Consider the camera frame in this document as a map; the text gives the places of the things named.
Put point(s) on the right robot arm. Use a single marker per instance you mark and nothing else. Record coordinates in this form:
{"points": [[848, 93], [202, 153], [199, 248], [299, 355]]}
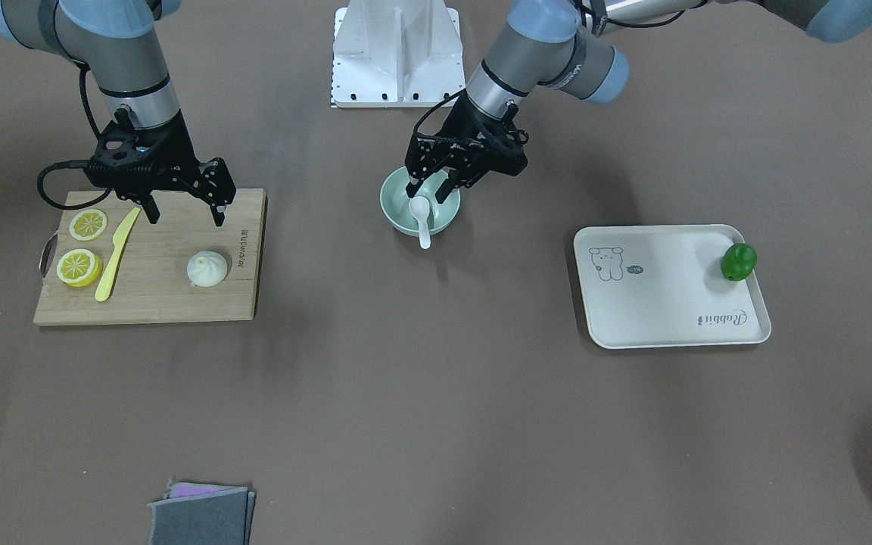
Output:
{"points": [[114, 40]]}

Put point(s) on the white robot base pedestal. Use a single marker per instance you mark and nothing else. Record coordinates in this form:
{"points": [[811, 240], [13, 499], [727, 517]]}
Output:
{"points": [[396, 54]]}

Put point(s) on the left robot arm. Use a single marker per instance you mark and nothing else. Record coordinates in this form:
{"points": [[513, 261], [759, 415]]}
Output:
{"points": [[571, 110]]}

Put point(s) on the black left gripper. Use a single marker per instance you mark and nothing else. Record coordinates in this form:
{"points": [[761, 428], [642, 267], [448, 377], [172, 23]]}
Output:
{"points": [[468, 123]]}

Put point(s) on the mint green bowl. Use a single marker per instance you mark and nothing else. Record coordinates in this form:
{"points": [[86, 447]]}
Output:
{"points": [[395, 202]]}

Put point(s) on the green lime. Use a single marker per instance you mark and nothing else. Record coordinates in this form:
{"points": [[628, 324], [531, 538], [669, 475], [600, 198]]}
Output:
{"points": [[738, 262]]}

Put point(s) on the yellow plastic knife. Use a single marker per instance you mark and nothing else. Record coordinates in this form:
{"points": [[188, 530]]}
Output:
{"points": [[119, 239]]}

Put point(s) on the lemon slice far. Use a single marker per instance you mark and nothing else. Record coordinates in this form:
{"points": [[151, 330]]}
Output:
{"points": [[88, 224]]}

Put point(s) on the lemon slice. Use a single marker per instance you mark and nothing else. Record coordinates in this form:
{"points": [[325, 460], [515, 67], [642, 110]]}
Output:
{"points": [[79, 268], [88, 224]]}

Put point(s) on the bamboo cutting board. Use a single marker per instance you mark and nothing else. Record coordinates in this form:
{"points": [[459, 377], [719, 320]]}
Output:
{"points": [[152, 285]]}

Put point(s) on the white ceramic spoon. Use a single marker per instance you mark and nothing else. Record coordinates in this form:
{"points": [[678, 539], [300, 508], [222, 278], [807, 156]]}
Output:
{"points": [[420, 208]]}

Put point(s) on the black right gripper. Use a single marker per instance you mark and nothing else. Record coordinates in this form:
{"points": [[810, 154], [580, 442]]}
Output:
{"points": [[173, 151]]}

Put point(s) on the cream rectangular tray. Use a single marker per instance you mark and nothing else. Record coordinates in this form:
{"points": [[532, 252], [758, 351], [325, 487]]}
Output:
{"points": [[661, 286]]}

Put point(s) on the lemon slice near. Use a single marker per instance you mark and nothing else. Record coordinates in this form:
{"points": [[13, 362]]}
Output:
{"points": [[79, 268]]}

